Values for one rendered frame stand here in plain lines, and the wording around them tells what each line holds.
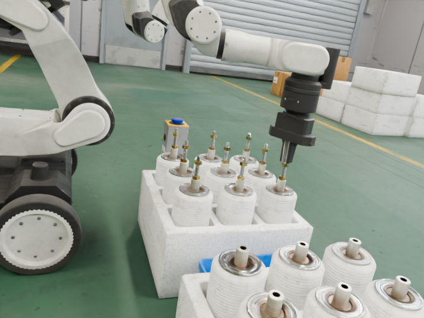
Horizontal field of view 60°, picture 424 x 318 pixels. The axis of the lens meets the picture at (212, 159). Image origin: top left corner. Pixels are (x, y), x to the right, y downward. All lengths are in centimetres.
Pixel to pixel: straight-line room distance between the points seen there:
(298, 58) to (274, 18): 578
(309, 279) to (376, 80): 294
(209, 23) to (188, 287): 53
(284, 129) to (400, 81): 268
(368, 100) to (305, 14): 363
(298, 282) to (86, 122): 69
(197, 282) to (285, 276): 16
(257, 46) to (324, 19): 631
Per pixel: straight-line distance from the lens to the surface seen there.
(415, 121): 379
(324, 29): 721
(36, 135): 110
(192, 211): 87
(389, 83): 348
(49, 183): 99
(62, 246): 100
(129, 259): 108
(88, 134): 107
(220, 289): 64
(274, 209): 97
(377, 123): 350
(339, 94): 386
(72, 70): 108
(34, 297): 97
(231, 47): 86
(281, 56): 86
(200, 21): 83
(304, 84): 89
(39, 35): 105
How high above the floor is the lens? 61
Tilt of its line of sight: 18 degrees down
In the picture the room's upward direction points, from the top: 9 degrees clockwise
